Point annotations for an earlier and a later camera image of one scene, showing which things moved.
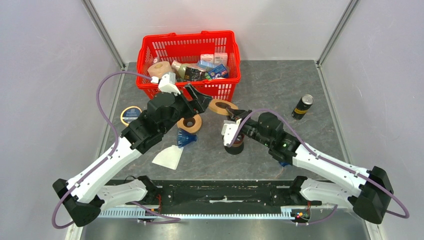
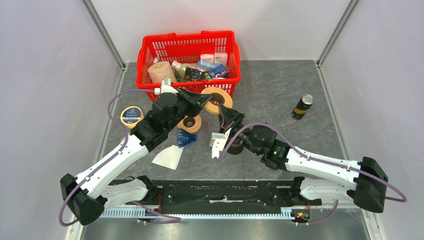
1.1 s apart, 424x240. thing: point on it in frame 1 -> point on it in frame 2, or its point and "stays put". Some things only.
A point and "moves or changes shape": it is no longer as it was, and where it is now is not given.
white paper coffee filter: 169,157 stays put
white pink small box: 209,57 stays put
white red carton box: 221,58 stays put
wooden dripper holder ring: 213,107 moves or changes shape
